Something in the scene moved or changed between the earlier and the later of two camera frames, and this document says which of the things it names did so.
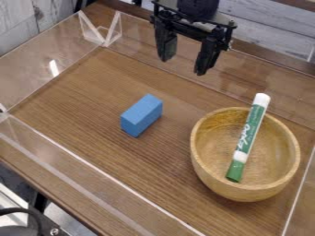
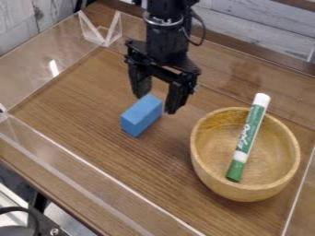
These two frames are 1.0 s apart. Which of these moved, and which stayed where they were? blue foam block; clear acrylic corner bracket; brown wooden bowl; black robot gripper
Moved: black robot gripper
Stayed: clear acrylic corner bracket; blue foam block; brown wooden bowl
